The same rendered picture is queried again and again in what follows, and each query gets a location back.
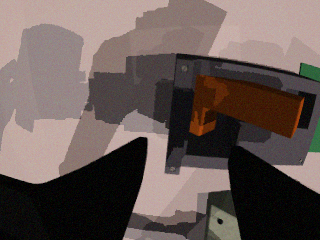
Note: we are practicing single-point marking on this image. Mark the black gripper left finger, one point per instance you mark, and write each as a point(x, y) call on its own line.
point(92, 203)

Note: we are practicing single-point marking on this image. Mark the orange l-shaped part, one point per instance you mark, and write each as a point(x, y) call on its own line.
point(265, 107)

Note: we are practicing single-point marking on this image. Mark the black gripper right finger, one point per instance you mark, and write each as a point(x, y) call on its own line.
point(270, 205)

